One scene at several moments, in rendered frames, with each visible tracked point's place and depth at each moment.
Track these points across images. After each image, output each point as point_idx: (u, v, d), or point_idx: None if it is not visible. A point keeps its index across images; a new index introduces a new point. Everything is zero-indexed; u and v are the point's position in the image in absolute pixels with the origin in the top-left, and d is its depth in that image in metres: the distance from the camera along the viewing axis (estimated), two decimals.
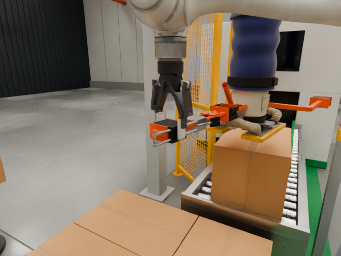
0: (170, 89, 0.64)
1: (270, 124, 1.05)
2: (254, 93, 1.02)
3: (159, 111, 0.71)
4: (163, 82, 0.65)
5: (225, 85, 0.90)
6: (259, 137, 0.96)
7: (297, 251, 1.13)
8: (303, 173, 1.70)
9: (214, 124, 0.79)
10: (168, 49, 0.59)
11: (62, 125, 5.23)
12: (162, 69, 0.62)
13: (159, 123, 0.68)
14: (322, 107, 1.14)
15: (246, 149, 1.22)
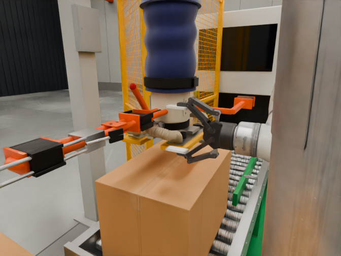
0: None
1: (193, 130, 0.92)
2: (173, 95, 0.88)
3: (188, 152, 0.69)
4: None
5: (133, 87, 0.72)
6: None
7: None
8: (251, 206, 1.28)
9: (114, 138, 0.60)
10: None
11: (27, 130, 4.81)
12: None
13: (18, 148, 0.45)
14: (246, 108, 1.08)
15: (134, 189, 0.81)
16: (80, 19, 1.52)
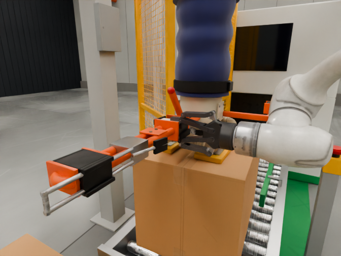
0: None
1: None
2: (207, 100, 0.82)
3: None
4: None
5: (172, 91, 0.66)
6: (216, 157, 0.75)
7: None
8: (280, 208, 1.27)
9: (159, 149, 0.54)
10: None
11: (34, 130, 4.80)
12: None
13: (64, 161, 0.39)
14: None
15: (178, 163, 0.75)
16: (102, 18, 1.50)
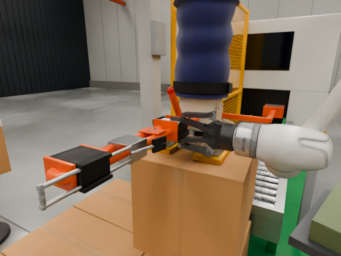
0: None
1: None
2: (207, 101, 0.82)
3: None
4: None
5: (171, 91, 0.66)
6: (215, 158, 0.75)
7: (273, 230, 1.26)
8: None
9: (158, 148, 0.53)
10: None
11: (62, 123, 5.36)
12: None
13: (61, 157, 0.38)
14: (276, 117, 1.02)
15: (176, 164, 0.75)
16: (156, 31, 2.07)
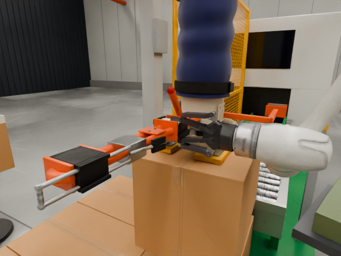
0: None
1: None
2: (208, 101, 0.82)
3: None
4: None
5: (172, 91, 0.66)
6: (216, 158, 0.75)
7: (276, 224, 1.27)
8: None
9: (157, 148, 0.54)
10: None
11: (63, 122, 5.37)
12: None
13: (60, 157, 0.39)
14: (279, 117, 1.01)
15: (177, 163, 0.75)
16: (158, 29, 2.08)
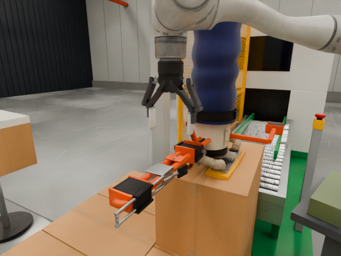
0: (173, 88, 0.64)
1: (233, 157, 1.03)
2: (217, 126, 0.99)
3: (150, 106, 0.71)
4: (164, 82, 0.64)
5: None
6: (224, 175, 0.92)
7: (276, 213, 1.43)
8: (287, 158, 2.00)
9: (181, 173, 0.71)
10: (172, 49, 0.59)
11: (69, 122, 5.53)
12: (164, 69, 0.61)
13: (121, 189, 0.56)
14: (277, 134, 1.18)
15: (193, 179, 0.92)
16: None
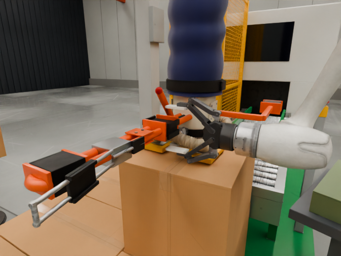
0: None
1: None
2: (199, 99, 0.81)
3: (188, 152, 0.69)
4: None
5: (160, 92, 0.65)
6: None
7: (273, 211, 1.23)
8: None
9: (137, 148, 0.55)
10: None
11: (61, 118, 5.33)
12: None
13: (39, 164, 0.39)
14: (273, 114, 1.00)
15: (164, 168, 0.73)
16: (154, 17, 2.04)
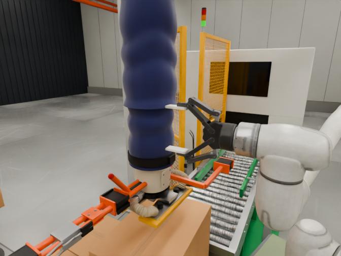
0: None
1: (170, 200, 1.03)
2: (152, 171, 1.00)
3: (188, 152, 0.69)
4: None
5: (111, 178, 0.84)
6: (154, 223, 0.93)
7: None
8: (252, 197, 2.04)
9: (86, 232, 0.74)
10: None
11: (58, 137, 5.57)
12: None
13: None
14: (224, 172, 1.17)
15: None
16: None
